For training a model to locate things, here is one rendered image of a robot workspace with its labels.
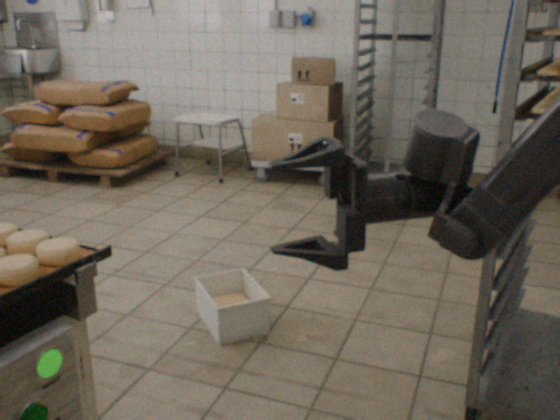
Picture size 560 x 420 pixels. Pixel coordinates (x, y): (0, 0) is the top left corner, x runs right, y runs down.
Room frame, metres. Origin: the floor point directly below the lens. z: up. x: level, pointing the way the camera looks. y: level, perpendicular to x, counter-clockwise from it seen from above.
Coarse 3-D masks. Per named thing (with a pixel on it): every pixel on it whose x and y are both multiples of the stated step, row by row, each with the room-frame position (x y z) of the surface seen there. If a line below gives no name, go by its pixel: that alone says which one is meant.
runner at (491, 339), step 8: (520, 280) 1.80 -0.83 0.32; (520, 288) 1.73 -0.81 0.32; (512, 296) 1.68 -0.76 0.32; (512, 304) 1.62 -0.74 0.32; (504, 312) 1.57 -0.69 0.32; (504, 320) 1.52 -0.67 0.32; (496, 328) 1.48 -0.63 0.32; (488, 336) 1.42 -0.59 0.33; (496, 336) 1.43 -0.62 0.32; (488, 344) 1.39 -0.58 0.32; (496, 344) 1.39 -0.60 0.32
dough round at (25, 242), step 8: (16, 232) 0.69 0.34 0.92; (24, 232) 0.69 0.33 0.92; (32, 232) 0.69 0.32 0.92; (40, 232) 0.69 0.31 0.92; (8, 240) 0.67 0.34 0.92; (16, 240) 0.66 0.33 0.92; (24, 240) 0.66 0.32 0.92; (32, 240) 0.66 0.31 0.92; (40, 240) 0.67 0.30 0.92; (8, 248) 0.66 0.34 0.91; (16, 248) 0.65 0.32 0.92; (24, 248) 0.65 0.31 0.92; (32, 248) 0.66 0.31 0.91
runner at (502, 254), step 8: (528, 216) 1.69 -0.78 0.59; (520, 224) 1.62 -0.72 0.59; (512, 232) 1.55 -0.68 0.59; (520, 232) 1.55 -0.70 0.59; (504, 240) 1.46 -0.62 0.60; (512, 240) 1.49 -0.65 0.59; (496, 248) 1.37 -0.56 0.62; (504, 248) 1.43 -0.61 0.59; (512, 248) 1.44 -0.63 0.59; (496, 256) 1.38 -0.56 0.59; (504, 256) 1.38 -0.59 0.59
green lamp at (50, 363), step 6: (48, 354) 0.56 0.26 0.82; (54, 354) 0.57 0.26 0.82; (60, 354) 0.58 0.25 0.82; (42, 360) 0.55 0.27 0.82; (48, 360) 0.56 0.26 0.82; (54, 360) 0.57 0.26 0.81; (60, 360) 0.57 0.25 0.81; (42, 366) 0.55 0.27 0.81; (48, 366) 0.56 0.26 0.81; (54, 366) 0.57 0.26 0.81; (42, 372) 0.55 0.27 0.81; (48, 372) 0.56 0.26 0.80; (54, 372) 0.57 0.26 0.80
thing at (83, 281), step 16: (80, 272) 0.61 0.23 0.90; (96, 272) 0.63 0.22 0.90; (48, 288) 0.63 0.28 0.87; (64, 288) 0.62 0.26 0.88; (80, 288) 0.61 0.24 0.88; (48, 304) 0.64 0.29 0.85; (64, 304) 0.62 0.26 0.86; (80, 304) 0.61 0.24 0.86; (96, 304) 0.63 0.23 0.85; (80, 320) 0.61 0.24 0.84
